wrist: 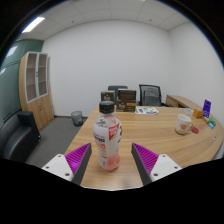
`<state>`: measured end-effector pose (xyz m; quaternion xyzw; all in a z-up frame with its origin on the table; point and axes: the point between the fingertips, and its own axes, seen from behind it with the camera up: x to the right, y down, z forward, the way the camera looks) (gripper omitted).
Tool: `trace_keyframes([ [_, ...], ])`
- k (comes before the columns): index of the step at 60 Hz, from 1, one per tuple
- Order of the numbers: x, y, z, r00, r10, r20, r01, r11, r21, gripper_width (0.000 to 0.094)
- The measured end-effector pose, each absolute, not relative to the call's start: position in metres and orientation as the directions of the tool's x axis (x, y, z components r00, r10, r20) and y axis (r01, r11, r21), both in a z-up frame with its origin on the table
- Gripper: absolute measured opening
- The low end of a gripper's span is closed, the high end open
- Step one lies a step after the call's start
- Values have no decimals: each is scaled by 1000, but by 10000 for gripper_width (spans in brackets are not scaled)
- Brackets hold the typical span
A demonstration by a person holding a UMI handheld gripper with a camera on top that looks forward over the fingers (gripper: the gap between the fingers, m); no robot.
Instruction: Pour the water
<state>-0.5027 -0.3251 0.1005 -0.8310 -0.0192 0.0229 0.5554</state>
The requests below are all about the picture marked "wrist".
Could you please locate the black leather sofa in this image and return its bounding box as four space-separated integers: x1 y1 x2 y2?
0 110 42 164

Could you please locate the rectangular ceiling light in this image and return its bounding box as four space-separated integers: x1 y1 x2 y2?
21 16 46 34

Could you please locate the dark brown carton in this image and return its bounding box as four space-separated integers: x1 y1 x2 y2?
117 89 137 103

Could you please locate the wooden cabinet with glass doors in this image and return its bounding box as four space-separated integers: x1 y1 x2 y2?
18 50 55 132

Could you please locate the white patterned mug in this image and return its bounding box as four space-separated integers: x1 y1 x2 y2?
175 113 194 136

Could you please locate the grey mesh waste bin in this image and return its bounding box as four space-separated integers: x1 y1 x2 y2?
70 110 84 128

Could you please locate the purple pouch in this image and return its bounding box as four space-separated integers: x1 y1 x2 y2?
202 99 212 118

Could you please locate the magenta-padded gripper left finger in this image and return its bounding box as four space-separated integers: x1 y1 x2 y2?
41 142 93 186

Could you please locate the brown gold printed carton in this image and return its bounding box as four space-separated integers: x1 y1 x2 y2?
115 100 137 113

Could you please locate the green and white leaflet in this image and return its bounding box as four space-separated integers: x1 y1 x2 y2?
134 106 160 116

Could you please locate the small dark brown box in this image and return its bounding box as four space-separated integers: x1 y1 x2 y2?
100 90 116 104

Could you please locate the clear bottle with pink drink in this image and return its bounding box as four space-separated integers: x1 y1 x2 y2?
92 100 123 172

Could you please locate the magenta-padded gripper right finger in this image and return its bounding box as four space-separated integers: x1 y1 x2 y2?
131 142 183 186

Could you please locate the black mesh office chair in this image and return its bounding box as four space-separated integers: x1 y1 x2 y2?
138 83 168 108

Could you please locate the wooden side desk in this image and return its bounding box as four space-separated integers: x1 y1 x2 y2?
165 94 204 111

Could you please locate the orange wooden box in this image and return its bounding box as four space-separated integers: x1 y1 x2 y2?
193 108 204 119

